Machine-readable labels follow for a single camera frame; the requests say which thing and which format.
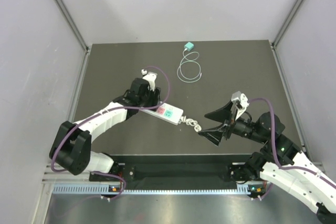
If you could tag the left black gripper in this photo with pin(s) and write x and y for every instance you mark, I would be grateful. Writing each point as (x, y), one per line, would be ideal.
(154, 102)

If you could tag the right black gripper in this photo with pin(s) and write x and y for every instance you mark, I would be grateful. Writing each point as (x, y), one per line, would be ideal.
(223, 115)

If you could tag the white power strip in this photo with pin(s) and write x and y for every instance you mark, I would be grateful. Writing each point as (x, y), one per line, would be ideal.
(167, 113)

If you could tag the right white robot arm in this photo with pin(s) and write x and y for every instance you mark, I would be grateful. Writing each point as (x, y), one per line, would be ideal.
(280, 161)

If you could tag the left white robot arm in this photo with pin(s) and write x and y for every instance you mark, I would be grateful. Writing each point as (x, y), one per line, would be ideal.
(71, 148)

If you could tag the teal charger block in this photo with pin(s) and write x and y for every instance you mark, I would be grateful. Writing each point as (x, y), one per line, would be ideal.
(188, 46)

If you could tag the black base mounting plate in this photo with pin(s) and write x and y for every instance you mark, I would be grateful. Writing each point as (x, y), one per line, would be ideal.
(181, 172)

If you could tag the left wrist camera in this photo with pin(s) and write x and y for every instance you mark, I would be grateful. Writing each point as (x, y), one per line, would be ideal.
(150, 77)

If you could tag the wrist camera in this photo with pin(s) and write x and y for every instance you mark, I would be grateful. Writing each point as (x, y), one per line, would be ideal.
(240, 105)
(150, 77)

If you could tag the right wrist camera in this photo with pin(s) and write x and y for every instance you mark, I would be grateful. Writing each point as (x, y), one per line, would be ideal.
(240, 105)

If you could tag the left aluminium frame post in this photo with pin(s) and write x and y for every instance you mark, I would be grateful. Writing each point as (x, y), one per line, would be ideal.
(71, 23)

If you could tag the aluminium frame post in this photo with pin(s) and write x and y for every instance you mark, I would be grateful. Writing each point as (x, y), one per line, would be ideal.
(287, 22)
(71, 23)

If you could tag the right aluminium frame post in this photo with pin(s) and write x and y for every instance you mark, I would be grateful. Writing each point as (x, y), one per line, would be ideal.
(287, 22)

